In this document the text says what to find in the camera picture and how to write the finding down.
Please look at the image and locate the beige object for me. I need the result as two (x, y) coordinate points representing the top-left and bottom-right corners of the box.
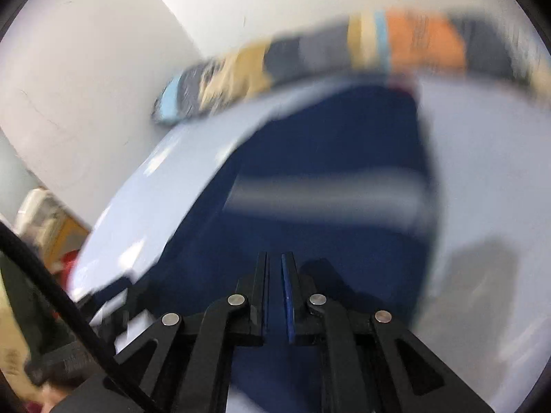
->
(15, 187), (65, 242)

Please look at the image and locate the rolled patchwork quilt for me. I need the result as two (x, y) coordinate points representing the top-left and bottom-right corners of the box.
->
(152, 6), (551, 127)

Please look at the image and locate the red plastic object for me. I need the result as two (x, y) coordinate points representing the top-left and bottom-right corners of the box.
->
(52, 252), (82, 277)

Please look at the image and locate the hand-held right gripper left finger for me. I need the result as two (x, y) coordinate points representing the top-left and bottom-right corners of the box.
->
(115, 252), (270, 413)

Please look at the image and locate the navy work jacket red collar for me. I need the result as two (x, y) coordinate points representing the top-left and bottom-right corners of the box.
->
(86, 84), (440, 413)

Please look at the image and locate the light blue cloud bed sheet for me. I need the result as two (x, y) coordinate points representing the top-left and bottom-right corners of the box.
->
(69, 73), (551, 413)

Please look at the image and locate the wooden frame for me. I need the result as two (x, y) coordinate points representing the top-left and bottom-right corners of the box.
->
(45, 217), (90, 264)

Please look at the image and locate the black cable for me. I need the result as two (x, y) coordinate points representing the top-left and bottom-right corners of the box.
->
(0, 223), (161, 413)

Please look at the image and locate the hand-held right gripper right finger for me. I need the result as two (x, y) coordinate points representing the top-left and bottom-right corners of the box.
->
(280, 253), (496, 413)

